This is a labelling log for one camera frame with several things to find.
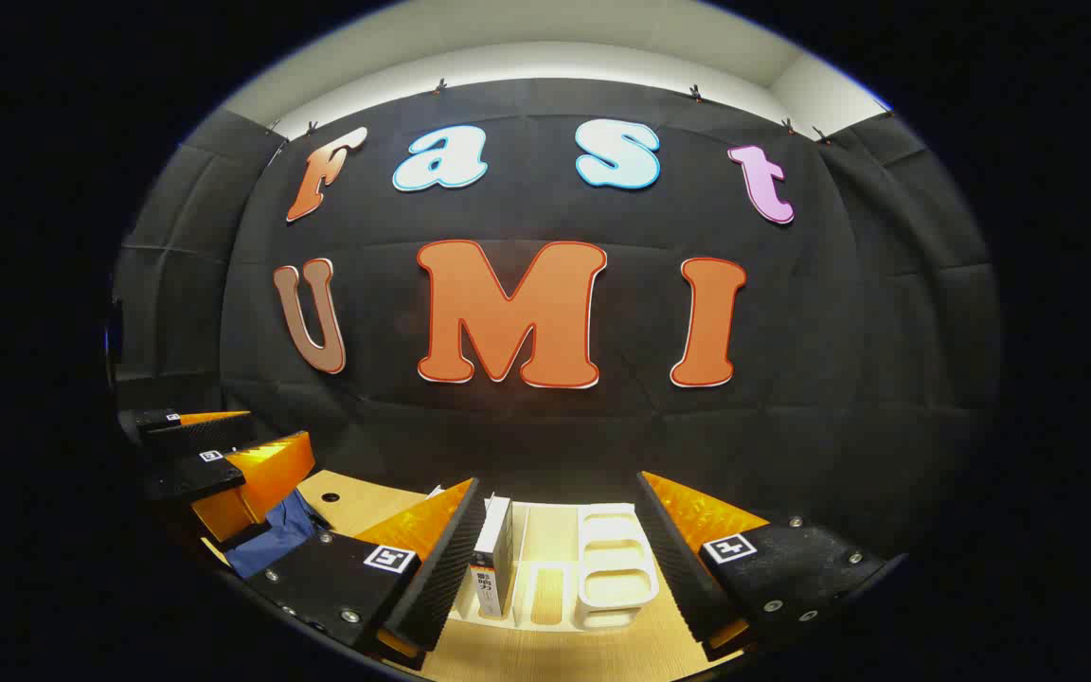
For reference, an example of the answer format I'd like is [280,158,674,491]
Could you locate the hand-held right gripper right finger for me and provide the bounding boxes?
[635,471,889,662]

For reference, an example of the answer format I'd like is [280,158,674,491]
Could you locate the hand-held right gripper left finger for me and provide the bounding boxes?
[244,476,488,672]

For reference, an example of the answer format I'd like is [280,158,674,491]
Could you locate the white bookshelf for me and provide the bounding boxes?
[427,486,662,632]

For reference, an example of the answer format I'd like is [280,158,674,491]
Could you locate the blue schoolbag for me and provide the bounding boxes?
[222,488,333,581]

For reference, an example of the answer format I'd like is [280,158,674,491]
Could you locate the black backdrop cloth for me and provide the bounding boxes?
[113,78,1001,520]

